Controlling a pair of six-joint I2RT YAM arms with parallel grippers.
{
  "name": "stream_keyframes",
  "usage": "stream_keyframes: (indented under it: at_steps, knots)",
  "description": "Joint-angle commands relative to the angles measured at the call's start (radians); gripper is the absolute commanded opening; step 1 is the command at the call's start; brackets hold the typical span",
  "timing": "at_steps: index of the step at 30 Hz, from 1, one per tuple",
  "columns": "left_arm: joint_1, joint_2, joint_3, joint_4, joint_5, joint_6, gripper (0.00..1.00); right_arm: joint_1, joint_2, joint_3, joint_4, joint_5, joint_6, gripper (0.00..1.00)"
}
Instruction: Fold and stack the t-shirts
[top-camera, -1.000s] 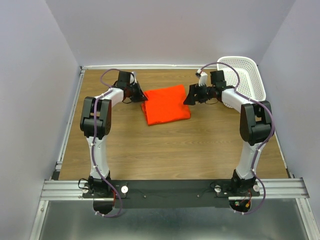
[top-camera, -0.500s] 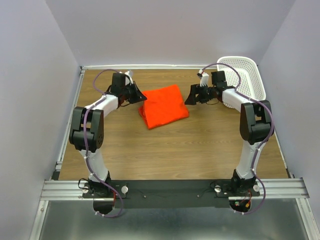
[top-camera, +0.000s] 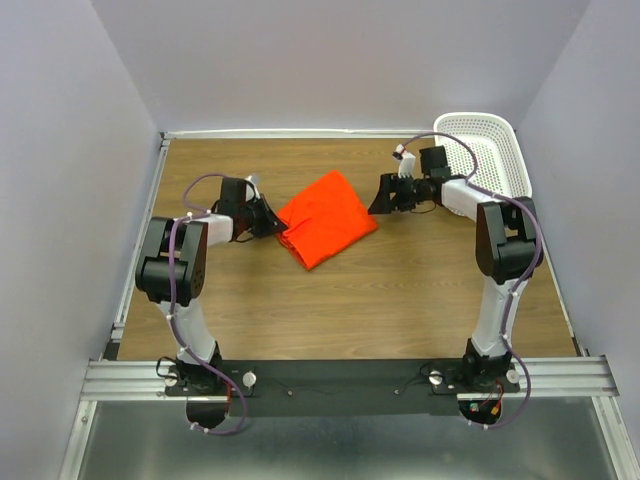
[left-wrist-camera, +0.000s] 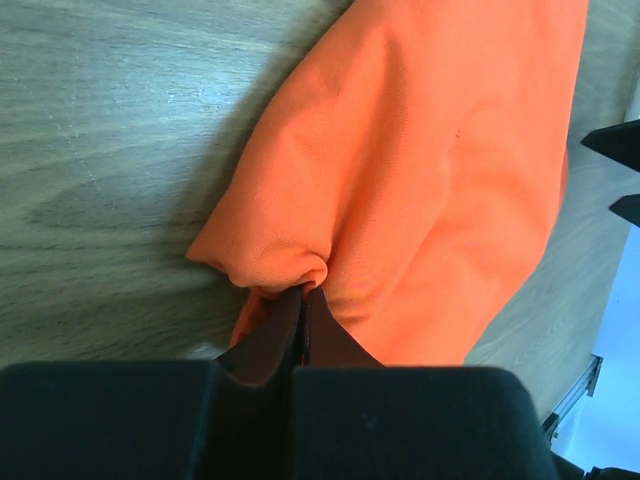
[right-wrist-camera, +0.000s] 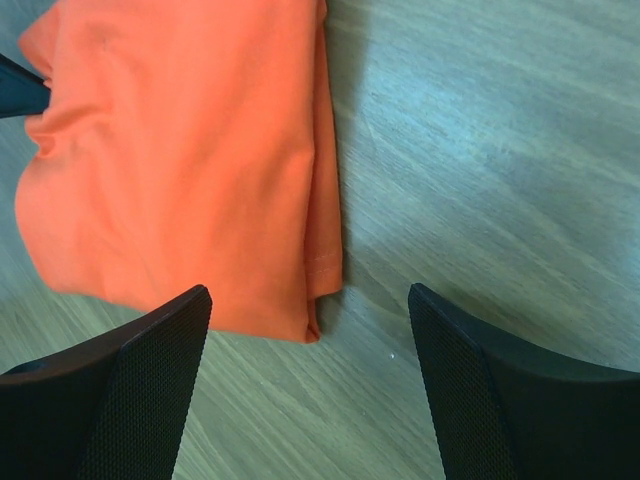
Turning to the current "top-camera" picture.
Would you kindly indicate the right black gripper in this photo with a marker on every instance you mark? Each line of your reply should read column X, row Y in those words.
column 381, row 204

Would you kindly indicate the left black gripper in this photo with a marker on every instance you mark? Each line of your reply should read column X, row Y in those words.
column 271, row 224

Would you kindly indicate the orange t shirt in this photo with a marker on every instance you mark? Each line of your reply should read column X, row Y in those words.
column 323, row 220

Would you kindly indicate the white perforated plastic basket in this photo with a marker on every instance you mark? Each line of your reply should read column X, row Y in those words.
column 501, row 165

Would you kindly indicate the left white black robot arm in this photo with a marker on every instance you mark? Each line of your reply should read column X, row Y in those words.
column 171, row 268

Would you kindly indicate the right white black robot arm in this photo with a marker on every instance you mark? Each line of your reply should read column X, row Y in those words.
column 507, row 251

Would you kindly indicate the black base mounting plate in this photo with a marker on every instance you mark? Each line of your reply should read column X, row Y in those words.
column 315, row 388

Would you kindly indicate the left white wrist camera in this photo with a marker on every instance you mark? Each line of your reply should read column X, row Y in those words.
column 252, row 187

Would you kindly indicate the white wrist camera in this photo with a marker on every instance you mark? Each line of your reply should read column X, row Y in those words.
column 252, row 187
column 406, row 161

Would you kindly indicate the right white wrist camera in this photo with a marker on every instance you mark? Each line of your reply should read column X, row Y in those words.
column 406, row 161

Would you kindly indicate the aluminium frame rail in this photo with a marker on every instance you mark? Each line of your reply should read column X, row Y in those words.
column 550, row 377

